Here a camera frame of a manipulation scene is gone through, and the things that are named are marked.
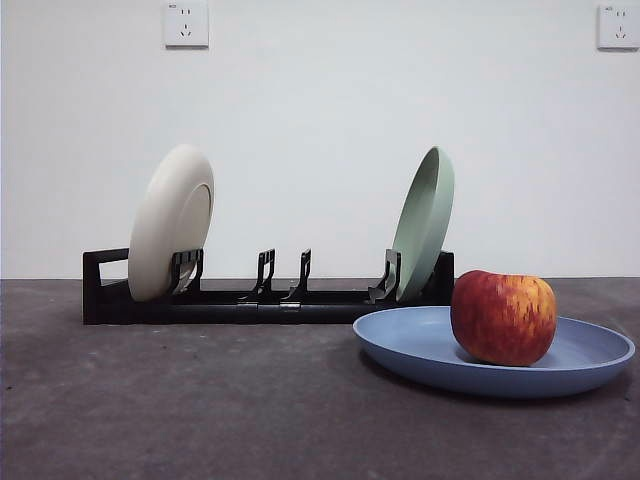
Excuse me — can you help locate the green plate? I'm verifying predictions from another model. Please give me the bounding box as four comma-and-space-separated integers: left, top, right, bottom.
391, 145, 457, 303

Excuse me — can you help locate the red yellow apple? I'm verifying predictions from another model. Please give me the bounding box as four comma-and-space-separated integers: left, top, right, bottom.
450, 269, 558, 368

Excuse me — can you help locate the black plate rack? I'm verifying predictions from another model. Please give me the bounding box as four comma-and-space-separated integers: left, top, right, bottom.
82, 246, 456, 326

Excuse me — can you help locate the white wall socket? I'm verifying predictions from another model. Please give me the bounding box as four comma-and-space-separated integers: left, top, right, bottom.
164, 2, 210, 50
596, 4, 640, 51

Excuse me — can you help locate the blue plate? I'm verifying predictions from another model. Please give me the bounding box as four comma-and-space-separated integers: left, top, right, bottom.
352, 305, 637, 400

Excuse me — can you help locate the beige plate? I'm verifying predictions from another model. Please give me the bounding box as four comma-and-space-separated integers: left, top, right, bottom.
127, 144, 216, 303

